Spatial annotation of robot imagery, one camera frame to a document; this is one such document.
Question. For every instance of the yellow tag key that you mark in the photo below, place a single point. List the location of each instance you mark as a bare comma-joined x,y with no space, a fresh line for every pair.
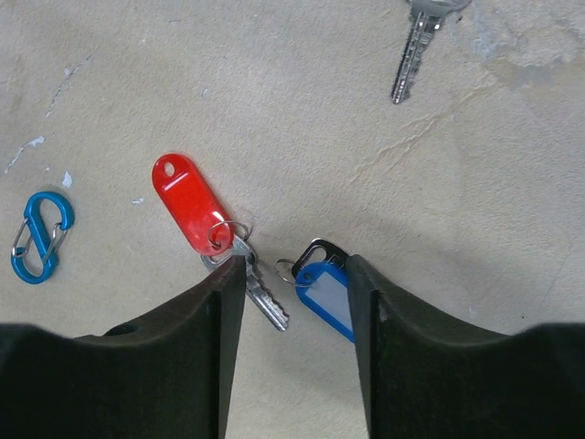
426,18

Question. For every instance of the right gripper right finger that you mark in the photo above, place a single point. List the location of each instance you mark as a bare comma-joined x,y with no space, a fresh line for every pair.
426,374

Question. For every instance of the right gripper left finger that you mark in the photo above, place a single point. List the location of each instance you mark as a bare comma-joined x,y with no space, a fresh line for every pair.
165,374

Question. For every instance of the red tag key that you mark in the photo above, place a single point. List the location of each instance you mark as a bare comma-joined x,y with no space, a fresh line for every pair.
208,228

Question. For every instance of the teal carabiner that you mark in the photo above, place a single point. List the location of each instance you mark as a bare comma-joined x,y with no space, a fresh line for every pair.
34,230

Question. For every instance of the blue tag key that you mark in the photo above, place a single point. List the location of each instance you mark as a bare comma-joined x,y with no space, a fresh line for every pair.
320,282

